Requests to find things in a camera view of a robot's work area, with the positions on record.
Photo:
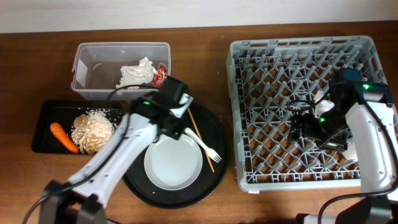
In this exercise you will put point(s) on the grey dishwasher rack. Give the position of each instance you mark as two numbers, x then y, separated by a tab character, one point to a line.
264	76

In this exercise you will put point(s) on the round black serving tray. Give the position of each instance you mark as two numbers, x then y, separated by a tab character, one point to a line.
213	134

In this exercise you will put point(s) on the white plastic fork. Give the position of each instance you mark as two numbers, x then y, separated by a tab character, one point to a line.
211	153

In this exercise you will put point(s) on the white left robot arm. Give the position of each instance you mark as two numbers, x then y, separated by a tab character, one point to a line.
85	195

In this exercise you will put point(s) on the red snack wrapper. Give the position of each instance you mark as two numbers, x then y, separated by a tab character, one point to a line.
160	76

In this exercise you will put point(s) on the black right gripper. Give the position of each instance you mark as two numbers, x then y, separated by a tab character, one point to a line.
306	119

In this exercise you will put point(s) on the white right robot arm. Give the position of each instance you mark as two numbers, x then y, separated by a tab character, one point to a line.
354	115

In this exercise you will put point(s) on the grey plate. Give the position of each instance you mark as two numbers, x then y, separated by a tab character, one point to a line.
173	164

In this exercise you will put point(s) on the white tissue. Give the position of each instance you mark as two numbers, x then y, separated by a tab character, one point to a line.
138	74

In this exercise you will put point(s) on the orange carrot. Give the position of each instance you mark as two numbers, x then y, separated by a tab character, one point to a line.
57	130

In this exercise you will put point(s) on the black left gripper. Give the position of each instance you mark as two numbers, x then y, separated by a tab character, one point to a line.
178	134

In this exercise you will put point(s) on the white cup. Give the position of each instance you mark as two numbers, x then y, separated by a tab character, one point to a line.
350	154

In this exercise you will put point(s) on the black rectangular tray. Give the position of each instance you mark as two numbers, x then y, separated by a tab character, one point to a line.
64	112

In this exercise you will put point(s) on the clear plastic waste bin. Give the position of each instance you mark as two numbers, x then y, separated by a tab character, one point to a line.
97	65

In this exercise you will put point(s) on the peanut shells and rice scraps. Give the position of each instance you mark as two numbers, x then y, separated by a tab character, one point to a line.
93	129

